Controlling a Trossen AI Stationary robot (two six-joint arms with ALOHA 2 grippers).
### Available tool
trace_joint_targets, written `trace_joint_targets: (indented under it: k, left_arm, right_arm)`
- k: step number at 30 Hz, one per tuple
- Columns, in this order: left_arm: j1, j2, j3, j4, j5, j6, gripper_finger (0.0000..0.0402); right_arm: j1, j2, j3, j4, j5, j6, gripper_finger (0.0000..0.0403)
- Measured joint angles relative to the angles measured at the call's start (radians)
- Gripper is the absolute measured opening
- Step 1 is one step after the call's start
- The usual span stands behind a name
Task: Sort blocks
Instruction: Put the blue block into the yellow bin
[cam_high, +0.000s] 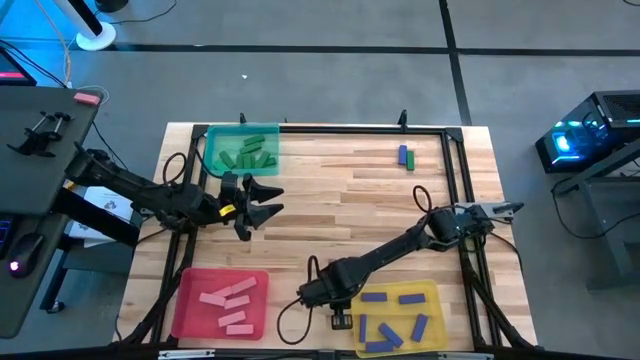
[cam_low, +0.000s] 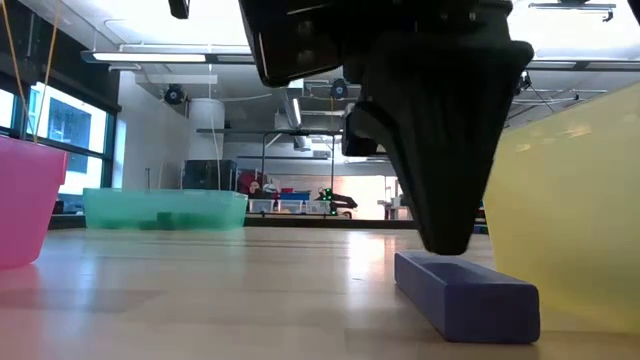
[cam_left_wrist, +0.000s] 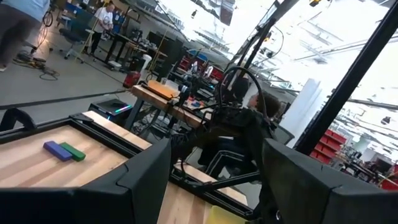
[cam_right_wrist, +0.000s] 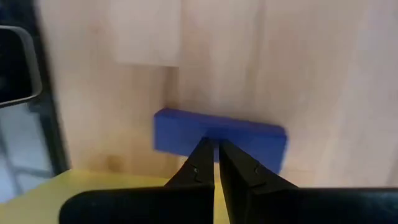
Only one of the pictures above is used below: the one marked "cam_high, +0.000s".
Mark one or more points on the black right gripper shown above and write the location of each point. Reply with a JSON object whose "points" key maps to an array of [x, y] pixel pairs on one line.
{"points": [[330, 292]]}

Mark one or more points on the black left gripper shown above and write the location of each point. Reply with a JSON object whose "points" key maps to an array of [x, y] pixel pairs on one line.
{"points": [[212, 207]]}

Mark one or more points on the yellow translucent plastic bin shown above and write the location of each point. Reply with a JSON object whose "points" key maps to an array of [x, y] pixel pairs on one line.
{"points": [[400, 312]]}

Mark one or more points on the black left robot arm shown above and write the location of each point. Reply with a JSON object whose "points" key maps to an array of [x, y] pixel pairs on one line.
{"points": [[130, 187]]}

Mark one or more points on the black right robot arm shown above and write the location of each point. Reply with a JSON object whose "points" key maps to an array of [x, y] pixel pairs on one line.
{"points": [[380, 260]]}

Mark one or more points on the green translucent plastic bin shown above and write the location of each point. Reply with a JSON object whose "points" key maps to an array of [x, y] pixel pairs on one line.
{"points": [[270, 131]]}

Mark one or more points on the black table clamp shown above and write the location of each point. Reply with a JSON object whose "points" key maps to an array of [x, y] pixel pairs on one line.
{"points": [[242, 119], [402, 119]]}

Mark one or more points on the red plastic bin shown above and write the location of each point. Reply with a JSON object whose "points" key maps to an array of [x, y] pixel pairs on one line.
{"points": [[190, 285]]}

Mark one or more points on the white paper sheet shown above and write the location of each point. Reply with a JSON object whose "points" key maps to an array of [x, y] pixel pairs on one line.
{"points": [[107, 205]]}

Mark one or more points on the small pink pad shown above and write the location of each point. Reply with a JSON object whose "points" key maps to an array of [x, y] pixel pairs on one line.
{"points": [[86, 99]]}

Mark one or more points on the black clamp tool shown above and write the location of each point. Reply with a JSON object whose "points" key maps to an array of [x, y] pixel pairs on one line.
{"points": [[37, 142]]}

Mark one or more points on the white round stand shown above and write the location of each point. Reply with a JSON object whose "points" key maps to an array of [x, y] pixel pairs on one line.
{"points": [[95, 37]]}

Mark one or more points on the black side desk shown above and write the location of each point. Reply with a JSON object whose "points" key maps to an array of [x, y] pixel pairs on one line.
{"points": [[25, 175]]}

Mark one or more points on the black computer mouse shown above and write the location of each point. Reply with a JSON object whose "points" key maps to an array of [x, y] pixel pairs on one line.
{"points": [[25, 252]]}

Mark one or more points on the black round stand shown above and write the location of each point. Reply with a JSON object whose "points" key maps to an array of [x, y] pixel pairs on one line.
{"points": [[111, 4]]}

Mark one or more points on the backlit keyboard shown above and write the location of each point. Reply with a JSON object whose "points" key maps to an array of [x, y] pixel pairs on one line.
{"points": [[3, 235]]}

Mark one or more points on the black monitor with red bar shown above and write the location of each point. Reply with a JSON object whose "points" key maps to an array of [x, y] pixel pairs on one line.
{"points": [[12, 70]]}

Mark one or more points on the grey metal stand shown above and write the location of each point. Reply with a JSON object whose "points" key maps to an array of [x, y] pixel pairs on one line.
{"points": [[620, 260]]}

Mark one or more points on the black computer tower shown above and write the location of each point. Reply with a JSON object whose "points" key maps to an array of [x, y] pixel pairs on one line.
{"points": [[615, 115]]}

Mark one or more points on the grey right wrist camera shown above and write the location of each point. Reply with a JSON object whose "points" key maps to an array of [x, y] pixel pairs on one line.
{"points": [[342, 323]]}

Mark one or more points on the silver metal bracket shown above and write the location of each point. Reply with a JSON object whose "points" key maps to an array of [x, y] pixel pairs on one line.
{"points": [[465, 356], [185, 354]]}

